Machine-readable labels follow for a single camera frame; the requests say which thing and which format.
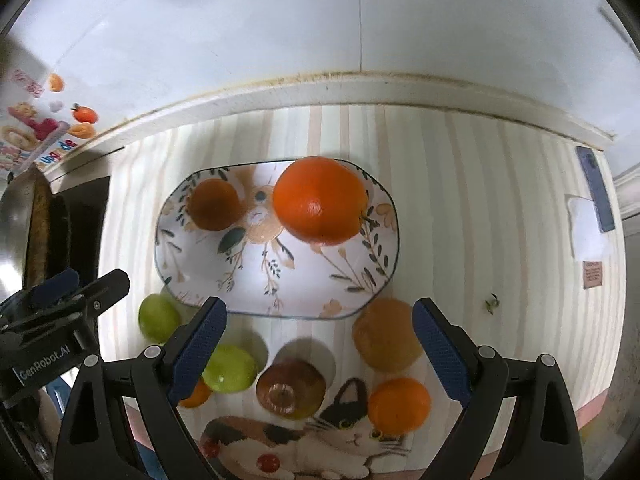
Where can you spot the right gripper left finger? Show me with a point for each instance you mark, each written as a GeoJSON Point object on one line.
{"type": "Point", "coordinates": [95, 440]}

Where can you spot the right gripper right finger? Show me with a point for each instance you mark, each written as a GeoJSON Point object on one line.
{"type": "Point", "coordinates": [542, 441]}

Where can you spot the small green plum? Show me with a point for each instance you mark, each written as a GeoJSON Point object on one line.
{"type": "Point", "coordinates": [158, 318]}

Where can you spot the small tangerine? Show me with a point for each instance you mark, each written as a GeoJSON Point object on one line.
{"type": "Point", "coordinates": [199, 395]}

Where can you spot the large green plum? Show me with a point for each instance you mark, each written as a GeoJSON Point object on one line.
{"type": "Point", "coordinates": [229, 369]}

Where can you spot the tan mango fruit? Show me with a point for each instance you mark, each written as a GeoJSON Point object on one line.
{"type": "Point", "coordinates": [384, 336]}

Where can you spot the red green apple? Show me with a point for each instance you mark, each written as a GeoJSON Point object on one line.
{"type": "Point", "coordinates": [292, 389]}

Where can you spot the dark brown tangerine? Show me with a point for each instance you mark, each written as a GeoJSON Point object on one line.
{"type": "Point", "coordinates": [214, 205]}

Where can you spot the large orange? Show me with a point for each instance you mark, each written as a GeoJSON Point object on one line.
{"type": "Point", "coordinates": [318, 200]}

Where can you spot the small green stem scrap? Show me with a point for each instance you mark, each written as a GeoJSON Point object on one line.
{"type": "Point", "coordinates": [492, 303]}

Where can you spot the small brown card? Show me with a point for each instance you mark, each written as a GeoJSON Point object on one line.
{"type": "Point", "coordinates": [592, 274]}

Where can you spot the white paper napkin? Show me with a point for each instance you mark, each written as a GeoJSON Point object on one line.
{"type": "Point", "coordinates": [589, 244]}

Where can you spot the striped cat table mat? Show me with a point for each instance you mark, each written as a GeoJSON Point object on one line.
{"type": "Point", "coordinates": [481, 208]}

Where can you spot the blue smartphone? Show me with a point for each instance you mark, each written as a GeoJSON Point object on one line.
{"type": "Point", "coordinates": [599, 194]}

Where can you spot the colourful fruit wall sticker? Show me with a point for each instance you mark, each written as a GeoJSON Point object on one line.
{"type": "Point", "coordinates": [42, 120]}

